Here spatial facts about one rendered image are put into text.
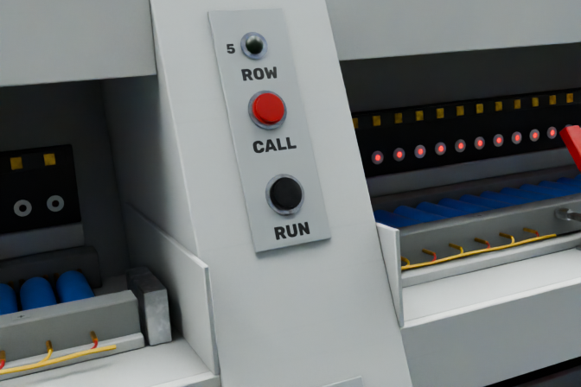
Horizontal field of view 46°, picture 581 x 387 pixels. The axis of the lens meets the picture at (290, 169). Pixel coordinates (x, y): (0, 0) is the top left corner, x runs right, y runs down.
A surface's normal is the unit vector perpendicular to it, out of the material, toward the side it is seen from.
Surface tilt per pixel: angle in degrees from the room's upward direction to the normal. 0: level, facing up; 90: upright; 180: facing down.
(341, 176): 90
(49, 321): 109
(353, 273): 90
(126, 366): 19
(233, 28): 90
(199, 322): 90
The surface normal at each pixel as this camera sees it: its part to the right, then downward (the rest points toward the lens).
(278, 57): 0.36, -0.22
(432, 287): -0.07, -0.99
